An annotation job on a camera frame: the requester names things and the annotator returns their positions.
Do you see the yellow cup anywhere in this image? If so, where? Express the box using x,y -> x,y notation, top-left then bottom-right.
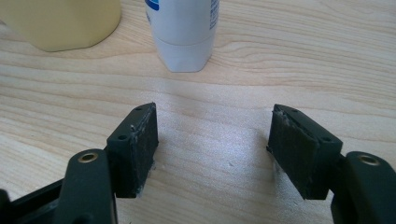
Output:
0,0 -> 122,53

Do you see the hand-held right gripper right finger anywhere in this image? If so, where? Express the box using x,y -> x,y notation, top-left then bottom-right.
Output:
266,104 -> 344,201

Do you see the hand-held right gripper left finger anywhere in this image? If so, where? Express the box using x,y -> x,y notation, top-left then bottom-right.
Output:
106,102 -> 160,200

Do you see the white toothpaste tube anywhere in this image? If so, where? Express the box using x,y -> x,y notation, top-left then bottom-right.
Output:
144,0 -> 220,74

